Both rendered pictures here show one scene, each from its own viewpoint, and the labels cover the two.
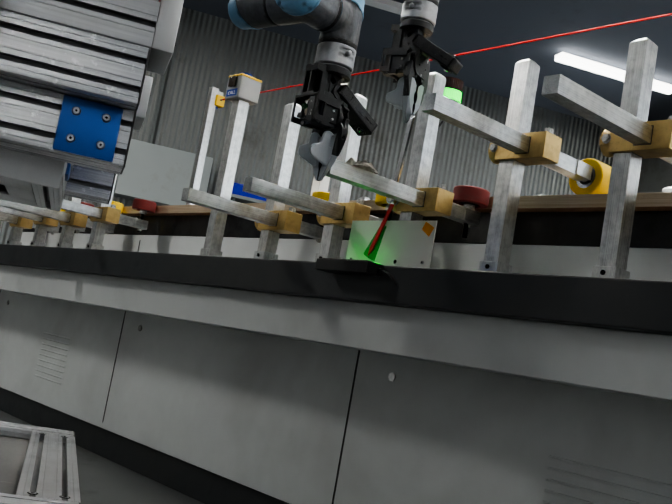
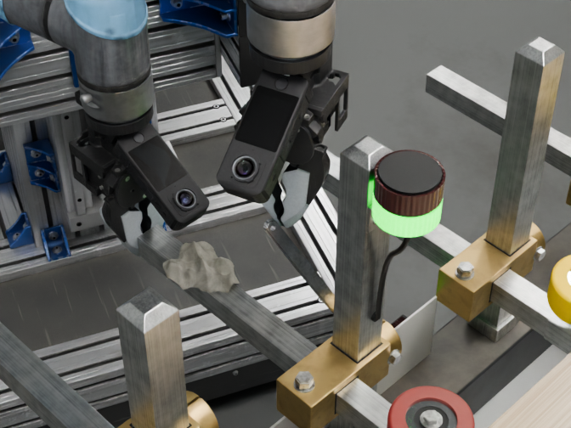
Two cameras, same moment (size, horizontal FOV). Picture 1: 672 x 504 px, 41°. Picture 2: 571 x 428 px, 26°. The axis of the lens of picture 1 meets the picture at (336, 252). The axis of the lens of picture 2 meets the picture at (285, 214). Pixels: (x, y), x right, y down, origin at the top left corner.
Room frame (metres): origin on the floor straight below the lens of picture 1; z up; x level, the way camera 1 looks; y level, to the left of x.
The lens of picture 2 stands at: (1.74, -0.95, 1.83)
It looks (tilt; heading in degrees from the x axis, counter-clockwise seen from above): 44 degrees down; 85
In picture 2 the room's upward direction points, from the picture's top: straight up
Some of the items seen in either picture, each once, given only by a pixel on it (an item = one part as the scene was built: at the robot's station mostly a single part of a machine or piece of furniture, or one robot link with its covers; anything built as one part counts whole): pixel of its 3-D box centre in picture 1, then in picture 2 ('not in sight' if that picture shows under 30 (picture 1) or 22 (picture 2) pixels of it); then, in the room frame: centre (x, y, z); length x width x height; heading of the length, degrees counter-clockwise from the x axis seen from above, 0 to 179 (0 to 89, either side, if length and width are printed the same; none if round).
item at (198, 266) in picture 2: (363, 165); (200, 263); (1.72, -0.02, 0.87); 0.09 x 0.07 x 0.02; 130
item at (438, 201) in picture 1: (422, 202); (342, 373); (1.86, -0.16, 0.84); 0.14 x 0.06 x 0.05; 40
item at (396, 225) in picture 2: (447, 96); (407, 204); (1.91, -0.18, 1.10); 0.06 x 0.06 x 0.02
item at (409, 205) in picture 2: (449, 86); (409, 183); (1.91, -0.18, 1.12); 0.06 x 0.06 x 0.02
